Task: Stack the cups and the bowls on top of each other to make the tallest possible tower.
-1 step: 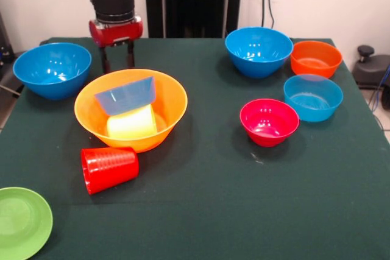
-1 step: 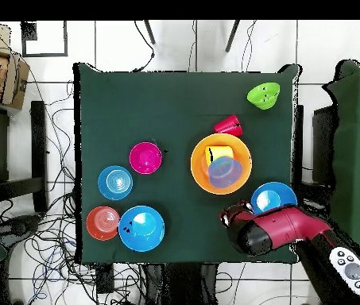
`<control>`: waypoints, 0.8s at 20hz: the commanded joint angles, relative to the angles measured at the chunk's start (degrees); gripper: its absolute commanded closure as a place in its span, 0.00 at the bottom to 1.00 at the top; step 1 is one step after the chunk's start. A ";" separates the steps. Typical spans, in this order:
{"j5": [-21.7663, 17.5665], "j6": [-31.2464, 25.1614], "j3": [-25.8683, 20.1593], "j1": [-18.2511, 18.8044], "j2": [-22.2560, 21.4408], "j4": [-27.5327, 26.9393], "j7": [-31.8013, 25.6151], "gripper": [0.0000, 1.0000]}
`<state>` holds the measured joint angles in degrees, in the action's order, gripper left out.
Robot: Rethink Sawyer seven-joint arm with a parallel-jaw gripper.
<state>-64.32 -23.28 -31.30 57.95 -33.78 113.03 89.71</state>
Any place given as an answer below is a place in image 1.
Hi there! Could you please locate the large yellow bowl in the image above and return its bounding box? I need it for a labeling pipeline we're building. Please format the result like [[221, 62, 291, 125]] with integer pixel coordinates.
[[74, 68, 188, 153]]

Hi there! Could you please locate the pink bowl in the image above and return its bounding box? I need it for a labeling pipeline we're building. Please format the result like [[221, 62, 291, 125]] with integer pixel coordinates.
[[239, 98, 300, 147]]

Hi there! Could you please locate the black stand base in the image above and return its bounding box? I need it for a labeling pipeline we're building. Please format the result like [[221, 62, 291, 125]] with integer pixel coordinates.
[[352, 44, 390, 90], [0, 55, 25, 96]]

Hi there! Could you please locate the black equipment case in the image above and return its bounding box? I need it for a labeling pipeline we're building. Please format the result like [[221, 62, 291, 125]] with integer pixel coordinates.
[[0, 10, 15, 65]]

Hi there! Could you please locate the small blue bowl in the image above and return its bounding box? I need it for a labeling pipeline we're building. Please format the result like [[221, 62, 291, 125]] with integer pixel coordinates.
[[283, 74, 344, 123], [94, 76, 158, 117]]

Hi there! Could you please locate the dark green tablecloth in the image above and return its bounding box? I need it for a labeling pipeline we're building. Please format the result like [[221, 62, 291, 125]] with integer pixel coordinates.
[[0, 37, 390, 260]]

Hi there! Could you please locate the red cup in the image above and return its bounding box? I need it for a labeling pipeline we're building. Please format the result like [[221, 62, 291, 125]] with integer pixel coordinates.
[[80, 146, 140, 195]]

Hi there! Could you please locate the orange bowl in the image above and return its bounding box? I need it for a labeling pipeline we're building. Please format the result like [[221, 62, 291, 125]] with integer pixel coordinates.
[[290, 40, 344, 79]]

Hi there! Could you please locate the blue cable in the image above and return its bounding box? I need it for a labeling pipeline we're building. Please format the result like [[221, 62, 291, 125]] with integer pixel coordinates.
[[368, 68, 390, 114]]

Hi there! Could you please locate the large blue bowl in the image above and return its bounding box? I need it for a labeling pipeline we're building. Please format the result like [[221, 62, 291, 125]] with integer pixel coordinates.
[[224, 26, 294, 79], [12, 42, 93, 101]]

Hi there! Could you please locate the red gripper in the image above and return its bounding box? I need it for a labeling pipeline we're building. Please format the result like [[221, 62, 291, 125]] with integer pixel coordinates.
[[88, 15, 144, 74]]

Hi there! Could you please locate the yellow cup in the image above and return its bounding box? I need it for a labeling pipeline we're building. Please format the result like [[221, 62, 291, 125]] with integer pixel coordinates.
[[107, 104, 158, 139]]

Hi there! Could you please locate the green bowl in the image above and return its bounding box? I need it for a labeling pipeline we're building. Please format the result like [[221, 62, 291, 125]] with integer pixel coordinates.
[[0, 187, 54, 260]]

